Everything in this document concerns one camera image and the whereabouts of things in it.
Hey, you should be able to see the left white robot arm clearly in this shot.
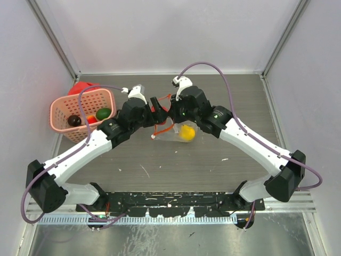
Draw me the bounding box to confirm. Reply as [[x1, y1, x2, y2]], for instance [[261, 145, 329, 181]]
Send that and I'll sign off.
[[26, 97, 168, 213]]

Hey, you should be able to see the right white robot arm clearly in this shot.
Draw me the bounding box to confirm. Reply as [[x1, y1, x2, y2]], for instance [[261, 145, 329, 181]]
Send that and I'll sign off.
[[168, 86, 306, 210]]

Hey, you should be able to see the red yellow toy mango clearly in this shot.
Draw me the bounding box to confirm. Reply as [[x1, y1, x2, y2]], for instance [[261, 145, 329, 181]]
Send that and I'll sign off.
[[86, 115, 98, 124]]

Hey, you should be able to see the dark brown toy fruit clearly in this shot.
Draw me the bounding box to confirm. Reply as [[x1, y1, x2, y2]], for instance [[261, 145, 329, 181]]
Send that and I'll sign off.
[[67, 115, 82, 127]]

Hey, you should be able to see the pink plastic basket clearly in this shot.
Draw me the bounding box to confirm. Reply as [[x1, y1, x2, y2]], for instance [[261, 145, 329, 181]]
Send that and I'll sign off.
[[49, 89, 117, 143]]

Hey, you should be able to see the clear zip top bag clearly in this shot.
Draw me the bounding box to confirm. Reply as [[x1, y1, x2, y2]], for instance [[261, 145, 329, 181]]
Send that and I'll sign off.
[[151, 117, 198, 142]]

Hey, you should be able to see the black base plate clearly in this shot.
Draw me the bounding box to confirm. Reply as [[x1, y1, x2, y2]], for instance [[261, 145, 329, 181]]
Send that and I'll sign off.
[[85, 192, 252, 218]]

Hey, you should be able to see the red cloth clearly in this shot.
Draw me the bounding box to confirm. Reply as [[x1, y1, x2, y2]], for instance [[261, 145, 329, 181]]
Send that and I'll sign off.
[[67, 81, 100, 96]]

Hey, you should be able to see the red toy apple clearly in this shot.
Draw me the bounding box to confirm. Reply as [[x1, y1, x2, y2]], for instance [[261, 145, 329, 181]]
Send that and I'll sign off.
[[151, 106, 168, 119]]

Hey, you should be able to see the yellow toy pear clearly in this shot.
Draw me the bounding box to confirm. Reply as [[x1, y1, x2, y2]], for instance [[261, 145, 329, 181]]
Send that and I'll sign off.
[[178, 125, 196, 141]]

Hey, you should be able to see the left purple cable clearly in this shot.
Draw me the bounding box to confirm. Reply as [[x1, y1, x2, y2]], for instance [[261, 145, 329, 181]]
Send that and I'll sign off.
[[20, 85, 128, 224]]

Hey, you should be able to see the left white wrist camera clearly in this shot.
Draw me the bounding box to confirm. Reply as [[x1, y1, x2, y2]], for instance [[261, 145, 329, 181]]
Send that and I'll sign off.
[[121, 84, 147, 105]]

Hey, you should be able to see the dark green toy avocado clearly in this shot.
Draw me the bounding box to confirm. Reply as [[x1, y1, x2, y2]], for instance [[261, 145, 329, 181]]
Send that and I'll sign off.
[[95, 107, 112, 121]]

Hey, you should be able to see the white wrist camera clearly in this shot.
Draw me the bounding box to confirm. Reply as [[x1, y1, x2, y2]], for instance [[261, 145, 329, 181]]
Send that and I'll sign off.
[[121, 84, 147, 105], [172, 76, 193, 101]]

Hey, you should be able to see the white slotted cable duct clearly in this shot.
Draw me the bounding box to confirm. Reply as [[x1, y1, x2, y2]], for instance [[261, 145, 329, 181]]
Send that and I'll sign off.
[[38, 213, 237, 225]]

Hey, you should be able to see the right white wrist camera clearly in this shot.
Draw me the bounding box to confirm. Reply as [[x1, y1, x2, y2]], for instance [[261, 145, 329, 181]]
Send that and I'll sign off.
[[172, 76, 193, 101]]

